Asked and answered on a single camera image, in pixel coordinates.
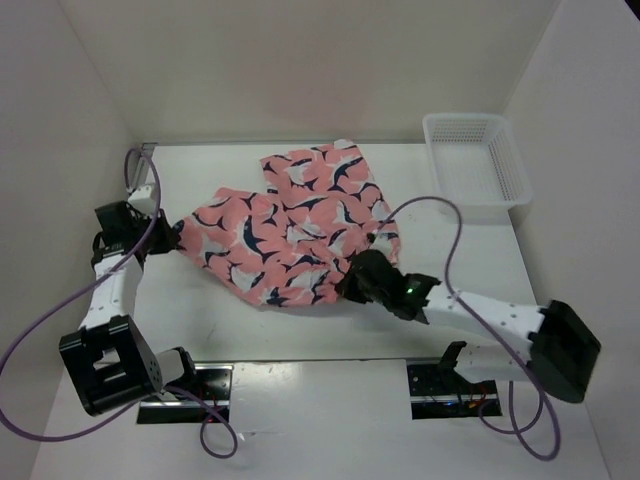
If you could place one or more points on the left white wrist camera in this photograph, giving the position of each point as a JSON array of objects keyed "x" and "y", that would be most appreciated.
[{"x": 144, "y": 199}]

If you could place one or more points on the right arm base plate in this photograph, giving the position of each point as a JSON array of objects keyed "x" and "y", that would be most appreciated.
[{"x": 438, "y": 393}]

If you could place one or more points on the white plastic basket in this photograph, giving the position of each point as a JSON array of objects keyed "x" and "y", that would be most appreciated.
[{"x": 476, "y": 164}]

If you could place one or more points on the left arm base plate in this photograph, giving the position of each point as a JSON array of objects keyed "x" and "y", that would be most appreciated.
[{"x": 213, "y": 386}]

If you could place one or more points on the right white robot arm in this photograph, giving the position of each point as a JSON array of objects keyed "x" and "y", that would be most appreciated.
[{"x": 549, "y": 343}]

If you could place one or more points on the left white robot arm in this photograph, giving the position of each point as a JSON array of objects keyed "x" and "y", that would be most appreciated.
[{"x": 108, "y": 360}]

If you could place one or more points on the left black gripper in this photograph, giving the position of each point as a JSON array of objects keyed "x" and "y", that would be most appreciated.
[{"x": 169, "y": 237}]

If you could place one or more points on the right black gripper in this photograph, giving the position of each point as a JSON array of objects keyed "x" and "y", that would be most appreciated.
[{"x": 347, "y": 287}]

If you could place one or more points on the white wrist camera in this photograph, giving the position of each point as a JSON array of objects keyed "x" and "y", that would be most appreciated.
[
  {"x": 144, "y": 199},
  {"x": 388, "y": 243}
]

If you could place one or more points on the pink shark print shorts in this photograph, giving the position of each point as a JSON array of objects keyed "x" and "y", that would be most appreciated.
[{"x": 292, "y": 244}]

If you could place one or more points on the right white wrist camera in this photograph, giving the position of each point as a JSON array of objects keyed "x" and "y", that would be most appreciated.
[{"x": 388, "y": 243}]

